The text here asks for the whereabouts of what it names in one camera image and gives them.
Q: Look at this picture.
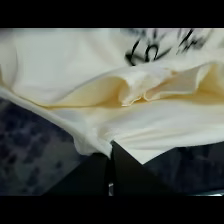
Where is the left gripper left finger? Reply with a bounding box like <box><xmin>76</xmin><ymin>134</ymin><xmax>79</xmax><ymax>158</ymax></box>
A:
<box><xmin>43</xmin><ymin>152</ymin><xmax>111</xmax><ymax>197</ymax></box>

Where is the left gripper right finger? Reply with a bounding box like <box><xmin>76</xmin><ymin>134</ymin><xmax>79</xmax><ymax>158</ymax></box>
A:
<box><xmin>110</xmin><ymin>140</ymin><xmax>178</xmax><ymax>197</ymax></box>

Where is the cream T-shirt with black print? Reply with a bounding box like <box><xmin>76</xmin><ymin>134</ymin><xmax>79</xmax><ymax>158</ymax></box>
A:
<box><xmin>0</xmin><ymin>27</ymin><xmax>224</xmax><ymax>166</ymax></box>

